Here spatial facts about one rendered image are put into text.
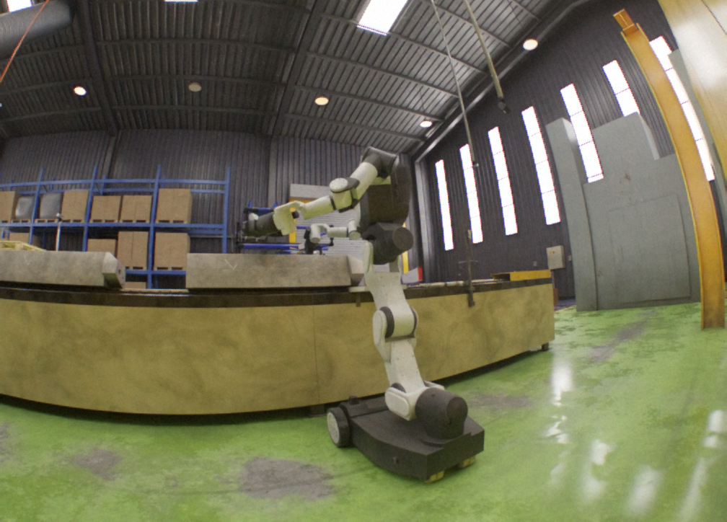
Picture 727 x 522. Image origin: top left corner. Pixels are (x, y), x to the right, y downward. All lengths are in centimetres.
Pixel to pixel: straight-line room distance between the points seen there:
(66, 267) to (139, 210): 963
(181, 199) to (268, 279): 972
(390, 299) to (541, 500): 104
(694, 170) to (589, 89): 816
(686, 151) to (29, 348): 579
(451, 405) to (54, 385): 212
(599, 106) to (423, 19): 644
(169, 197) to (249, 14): 661
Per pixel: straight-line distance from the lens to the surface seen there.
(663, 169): 653
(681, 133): 417
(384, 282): 141
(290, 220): 127
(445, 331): 229
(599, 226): 675
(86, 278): 197
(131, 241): 1142
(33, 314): 220
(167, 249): 1102
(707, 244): 395
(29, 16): 989
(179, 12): 1087
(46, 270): 214
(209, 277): 177
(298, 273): 181
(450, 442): 120
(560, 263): 1086
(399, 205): 150
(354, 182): 126
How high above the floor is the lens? 75
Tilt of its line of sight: 8 degrees up
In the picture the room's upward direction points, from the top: 3 degrees counter-clockwise
